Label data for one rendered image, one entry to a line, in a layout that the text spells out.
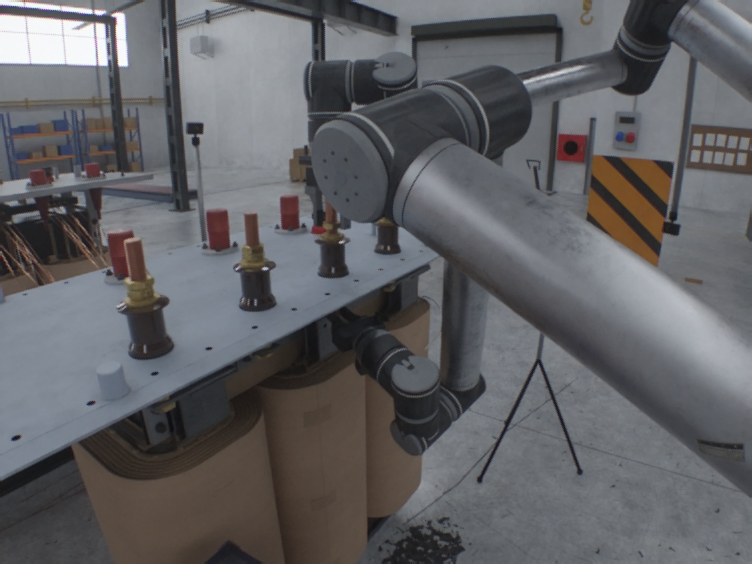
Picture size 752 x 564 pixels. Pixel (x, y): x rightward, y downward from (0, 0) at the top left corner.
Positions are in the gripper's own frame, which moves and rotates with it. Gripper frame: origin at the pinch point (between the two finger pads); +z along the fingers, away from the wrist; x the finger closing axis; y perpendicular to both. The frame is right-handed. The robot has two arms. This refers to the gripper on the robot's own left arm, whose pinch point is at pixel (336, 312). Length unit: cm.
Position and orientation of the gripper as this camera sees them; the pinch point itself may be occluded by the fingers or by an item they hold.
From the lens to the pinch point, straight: 126.5
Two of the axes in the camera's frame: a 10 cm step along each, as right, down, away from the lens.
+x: -8.0, 1.9, -5.6
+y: 1.2, -8.7, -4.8
